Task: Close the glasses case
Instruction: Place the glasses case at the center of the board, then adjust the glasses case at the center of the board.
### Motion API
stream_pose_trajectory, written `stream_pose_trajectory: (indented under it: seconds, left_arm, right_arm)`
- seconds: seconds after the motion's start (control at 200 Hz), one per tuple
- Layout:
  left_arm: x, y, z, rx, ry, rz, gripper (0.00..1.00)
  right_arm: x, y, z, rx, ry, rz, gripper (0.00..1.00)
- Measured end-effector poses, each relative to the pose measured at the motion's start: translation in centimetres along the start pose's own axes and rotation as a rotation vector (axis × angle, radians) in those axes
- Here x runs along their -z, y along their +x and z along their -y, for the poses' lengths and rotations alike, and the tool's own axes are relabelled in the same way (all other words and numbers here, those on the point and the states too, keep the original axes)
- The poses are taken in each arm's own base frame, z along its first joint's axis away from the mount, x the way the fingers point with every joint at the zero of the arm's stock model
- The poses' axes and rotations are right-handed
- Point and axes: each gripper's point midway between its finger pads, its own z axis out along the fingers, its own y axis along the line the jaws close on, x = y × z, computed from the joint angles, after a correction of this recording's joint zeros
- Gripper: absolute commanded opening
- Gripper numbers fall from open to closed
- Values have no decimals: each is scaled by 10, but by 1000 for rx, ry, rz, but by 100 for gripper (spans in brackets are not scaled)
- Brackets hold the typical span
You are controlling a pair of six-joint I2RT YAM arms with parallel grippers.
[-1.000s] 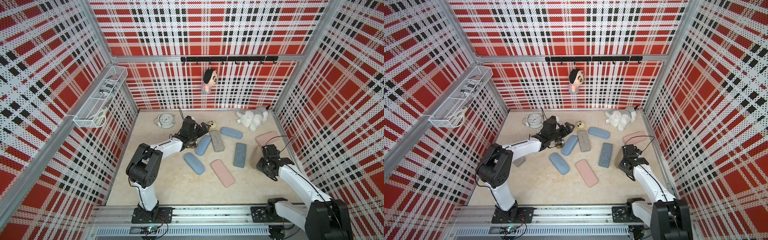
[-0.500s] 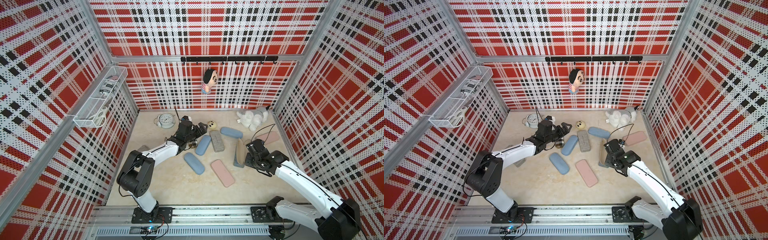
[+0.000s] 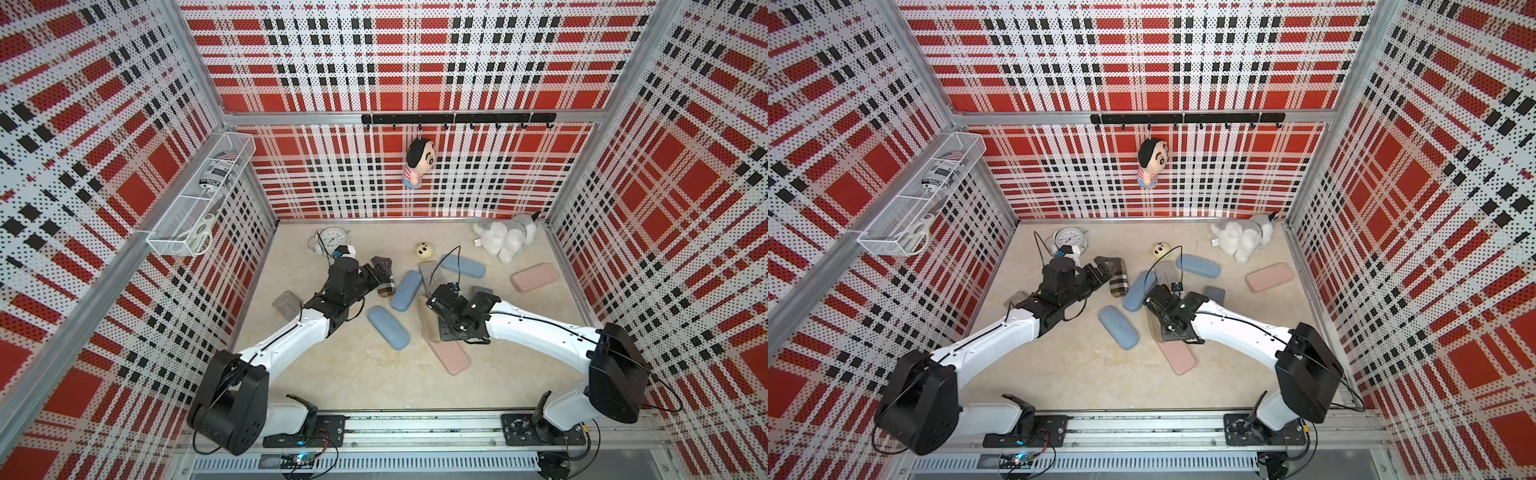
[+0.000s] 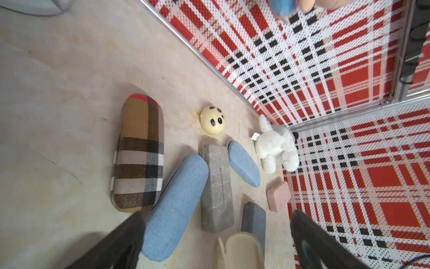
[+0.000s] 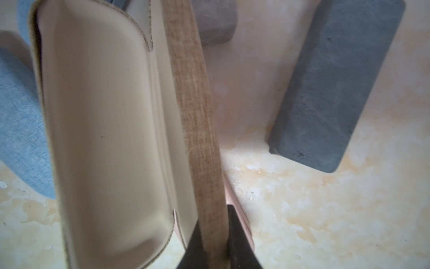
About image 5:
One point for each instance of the beige glasses case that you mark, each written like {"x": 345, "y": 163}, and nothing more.
{"x": 128, "y": 114}

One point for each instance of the teal-lined glasses case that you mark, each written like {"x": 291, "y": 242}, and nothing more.
{"x": 216, "y": 19}

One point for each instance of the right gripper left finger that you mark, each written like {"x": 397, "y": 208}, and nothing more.
{"x": 195, "y": 256}

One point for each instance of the blue case with pink glasses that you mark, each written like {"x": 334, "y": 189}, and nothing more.
{"x": 23, "y": 141}

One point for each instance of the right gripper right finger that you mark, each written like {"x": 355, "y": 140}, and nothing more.
{"x": 239, "y": 250}

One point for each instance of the small pink glasses case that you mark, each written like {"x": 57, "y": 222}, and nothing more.
{"x": 231, "y": 199}

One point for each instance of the teal grey case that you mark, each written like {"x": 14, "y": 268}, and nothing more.
{"x": 339, "y": 63}

